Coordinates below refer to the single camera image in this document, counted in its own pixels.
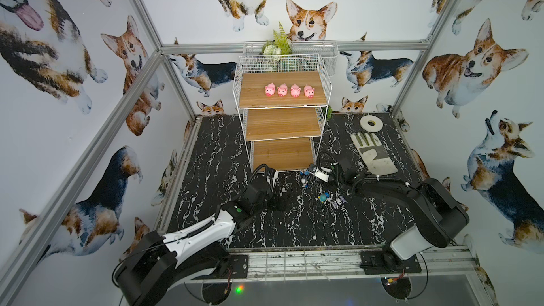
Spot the black purple kuromi figure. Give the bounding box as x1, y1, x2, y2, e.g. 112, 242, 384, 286
331, 196, 347, 209

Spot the pink pig toy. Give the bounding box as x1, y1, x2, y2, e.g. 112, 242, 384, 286
304, 85, 315, 99
277, 84, 288, 97
265, 83, 276, 97
290, 84, 301, 98

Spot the white tape roll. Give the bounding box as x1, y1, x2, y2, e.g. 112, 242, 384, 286
360, 115, 383, 133

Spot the small potted green plant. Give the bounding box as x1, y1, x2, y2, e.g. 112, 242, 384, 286
324, 106, 333, 121

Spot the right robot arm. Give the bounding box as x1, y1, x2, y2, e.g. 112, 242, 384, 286
308, 152, 470, 262

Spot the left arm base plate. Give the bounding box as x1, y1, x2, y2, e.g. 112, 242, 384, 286
192, 254, 249, 280

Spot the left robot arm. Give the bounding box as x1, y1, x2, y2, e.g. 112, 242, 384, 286
112, 164, 279, 305

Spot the white wire three-tier shelf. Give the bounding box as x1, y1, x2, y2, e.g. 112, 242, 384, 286
233, 53, 332, 171

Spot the teal small toy figure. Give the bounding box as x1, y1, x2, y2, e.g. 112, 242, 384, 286
318, 192, 330, 203

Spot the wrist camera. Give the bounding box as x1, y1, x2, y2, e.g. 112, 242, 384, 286
266, 167, 279, 191
308, 165, 332, 183

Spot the white wire wall basket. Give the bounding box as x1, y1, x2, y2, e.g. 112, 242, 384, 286
242, 41, 339, 76

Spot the green fern plant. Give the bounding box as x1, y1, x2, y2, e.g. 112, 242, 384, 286
261, 22, 293, 55

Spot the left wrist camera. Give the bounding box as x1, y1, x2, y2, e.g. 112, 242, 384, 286
266, 167, 279, 191

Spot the white and grey work glove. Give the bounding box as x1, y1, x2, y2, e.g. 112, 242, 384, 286
350, 133, 398, 176

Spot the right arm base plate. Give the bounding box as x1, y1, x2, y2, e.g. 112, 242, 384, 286
359, 250, 422, 276

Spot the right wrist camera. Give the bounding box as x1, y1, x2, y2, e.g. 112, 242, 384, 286
308, 165, 332, 183

